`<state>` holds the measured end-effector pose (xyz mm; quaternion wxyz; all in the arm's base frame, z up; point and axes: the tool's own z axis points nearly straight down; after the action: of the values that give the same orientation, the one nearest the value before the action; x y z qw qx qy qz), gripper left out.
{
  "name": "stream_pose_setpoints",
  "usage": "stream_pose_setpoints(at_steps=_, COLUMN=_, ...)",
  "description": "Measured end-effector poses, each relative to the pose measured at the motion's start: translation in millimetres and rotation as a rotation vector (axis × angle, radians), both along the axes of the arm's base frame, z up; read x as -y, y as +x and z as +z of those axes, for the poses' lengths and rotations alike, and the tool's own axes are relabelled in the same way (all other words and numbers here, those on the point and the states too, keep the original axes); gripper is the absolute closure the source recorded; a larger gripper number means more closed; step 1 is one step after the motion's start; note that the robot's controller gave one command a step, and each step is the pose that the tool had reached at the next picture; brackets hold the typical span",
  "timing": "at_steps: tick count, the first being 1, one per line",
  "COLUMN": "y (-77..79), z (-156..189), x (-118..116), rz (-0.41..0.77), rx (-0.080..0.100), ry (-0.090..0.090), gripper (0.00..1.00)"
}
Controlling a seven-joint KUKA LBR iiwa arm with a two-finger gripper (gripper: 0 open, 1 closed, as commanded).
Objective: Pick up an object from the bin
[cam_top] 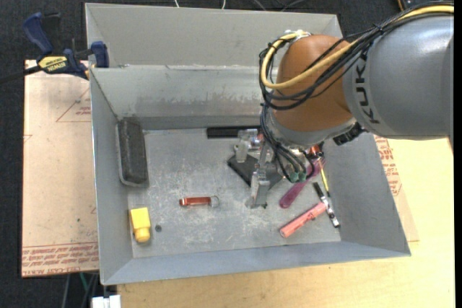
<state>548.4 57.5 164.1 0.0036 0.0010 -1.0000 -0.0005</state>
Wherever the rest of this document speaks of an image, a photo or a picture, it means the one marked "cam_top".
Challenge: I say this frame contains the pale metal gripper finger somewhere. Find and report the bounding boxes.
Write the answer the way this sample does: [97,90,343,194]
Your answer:
[258,177,271,210]
[245,171,260,209]

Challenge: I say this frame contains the black and silver pen tool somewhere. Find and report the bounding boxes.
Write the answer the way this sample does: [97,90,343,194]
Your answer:
[311,182,341,229]

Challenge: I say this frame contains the yellow pencil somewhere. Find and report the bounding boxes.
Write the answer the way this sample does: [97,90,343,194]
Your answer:
[318,164,331,198]

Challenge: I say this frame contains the pink marker pen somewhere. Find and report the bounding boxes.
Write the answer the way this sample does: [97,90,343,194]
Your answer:
[279,201,327,239]

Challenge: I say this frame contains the dark green flat block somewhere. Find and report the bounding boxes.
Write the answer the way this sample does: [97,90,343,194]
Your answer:
[115,118,150,187]

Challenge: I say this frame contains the brown cardboard board red print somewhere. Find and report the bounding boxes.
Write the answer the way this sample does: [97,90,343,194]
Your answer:
[21,59,419,278]

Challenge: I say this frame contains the yellow plastic block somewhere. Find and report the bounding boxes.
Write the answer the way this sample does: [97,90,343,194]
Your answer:
[128,206,152,243]

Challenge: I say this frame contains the long black bar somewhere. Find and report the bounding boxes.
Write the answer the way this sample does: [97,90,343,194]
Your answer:
[206,126,261,139]

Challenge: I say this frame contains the clear glass piece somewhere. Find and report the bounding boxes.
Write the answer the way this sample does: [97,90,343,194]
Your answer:
[232,130,261,164]

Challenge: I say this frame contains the grey metal bin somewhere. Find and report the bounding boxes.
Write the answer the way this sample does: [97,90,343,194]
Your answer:
[84,2,411,286]

